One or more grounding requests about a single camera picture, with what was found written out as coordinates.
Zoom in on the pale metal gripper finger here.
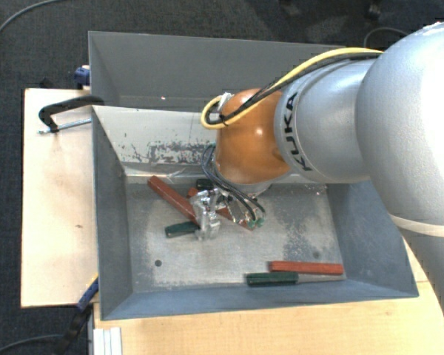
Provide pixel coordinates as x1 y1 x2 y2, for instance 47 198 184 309
195 212 222 241
189 189 220 217

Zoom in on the grey metal bin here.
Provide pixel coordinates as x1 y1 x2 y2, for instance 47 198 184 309
87 30 420 322

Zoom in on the pale wood flat board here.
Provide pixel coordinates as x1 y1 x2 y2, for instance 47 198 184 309
20 88 99 308

